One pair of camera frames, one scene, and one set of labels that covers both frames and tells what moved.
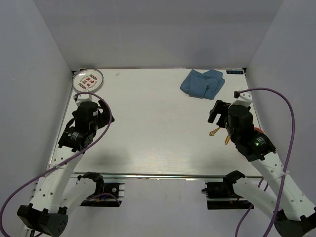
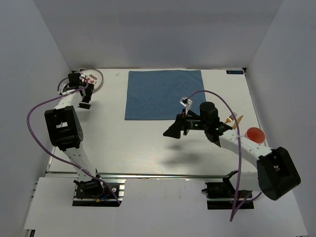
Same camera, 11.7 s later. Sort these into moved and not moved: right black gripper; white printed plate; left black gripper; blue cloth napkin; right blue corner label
Moved: right black gripper; blue cloth napkin; left black gripper
Not moved: white printed plate; right blue corner label
